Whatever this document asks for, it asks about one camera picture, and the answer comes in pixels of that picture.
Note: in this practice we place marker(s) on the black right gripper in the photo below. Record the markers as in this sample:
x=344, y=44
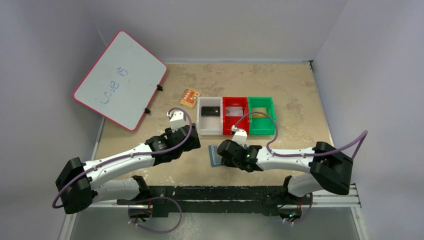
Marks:
x=226, y=151

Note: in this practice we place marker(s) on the black whiteboard clip upper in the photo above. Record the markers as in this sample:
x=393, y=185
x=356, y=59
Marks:
x=159, y=88

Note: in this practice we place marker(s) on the orange spiral notebook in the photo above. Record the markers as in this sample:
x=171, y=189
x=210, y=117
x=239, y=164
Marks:
x=189, y=98

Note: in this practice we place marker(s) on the green plastic bin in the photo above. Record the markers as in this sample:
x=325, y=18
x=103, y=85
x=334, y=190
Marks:
x=262, y=126

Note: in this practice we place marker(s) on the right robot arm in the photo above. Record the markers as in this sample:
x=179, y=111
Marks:
x=322, y=167

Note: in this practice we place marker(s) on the red plastic bin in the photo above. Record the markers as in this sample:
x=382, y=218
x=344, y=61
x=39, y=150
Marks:
x=228, y=122

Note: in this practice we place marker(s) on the blue card holder wallet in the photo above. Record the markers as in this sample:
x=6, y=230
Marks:
x=213, y=155

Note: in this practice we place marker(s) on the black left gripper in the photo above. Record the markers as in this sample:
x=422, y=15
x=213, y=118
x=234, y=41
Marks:
x=195, y=144

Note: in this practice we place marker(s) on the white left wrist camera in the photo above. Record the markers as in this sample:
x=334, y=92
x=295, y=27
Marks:
x=177, y=120

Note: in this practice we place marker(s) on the gold card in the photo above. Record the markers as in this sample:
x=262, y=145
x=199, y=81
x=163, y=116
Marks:
x=258, y=112

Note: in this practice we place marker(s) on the white patterned card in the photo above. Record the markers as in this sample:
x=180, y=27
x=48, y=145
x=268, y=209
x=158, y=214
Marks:
x=234, y=111

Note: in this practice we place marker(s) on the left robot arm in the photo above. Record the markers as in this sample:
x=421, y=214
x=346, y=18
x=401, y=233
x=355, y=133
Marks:
x=80, y=184

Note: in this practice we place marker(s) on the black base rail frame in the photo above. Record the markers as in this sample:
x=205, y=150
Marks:
x=270, y=201

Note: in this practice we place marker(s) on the black card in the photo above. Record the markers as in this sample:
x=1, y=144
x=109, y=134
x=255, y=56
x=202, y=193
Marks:
x=210, y=111

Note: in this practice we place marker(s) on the white plastic bin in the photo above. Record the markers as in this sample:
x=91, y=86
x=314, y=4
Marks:
x=210, y=125

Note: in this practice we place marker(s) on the pink-framed whiteboard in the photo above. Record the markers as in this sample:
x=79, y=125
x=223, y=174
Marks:
x=122, y=82

